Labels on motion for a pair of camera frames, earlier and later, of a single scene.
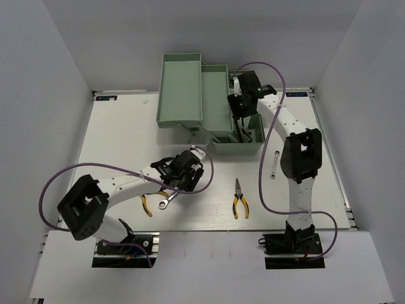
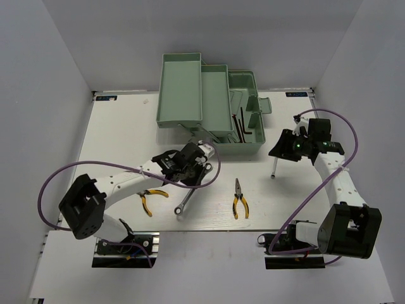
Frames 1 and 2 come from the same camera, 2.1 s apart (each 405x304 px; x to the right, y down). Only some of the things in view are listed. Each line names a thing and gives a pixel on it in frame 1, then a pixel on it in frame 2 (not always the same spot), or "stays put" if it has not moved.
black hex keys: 243,127 stays put
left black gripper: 195,175 stays put
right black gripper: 233,101 -> 282,149
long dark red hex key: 238,130 stays put
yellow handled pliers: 238,195 stays put
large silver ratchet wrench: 166,201 -> 207,168
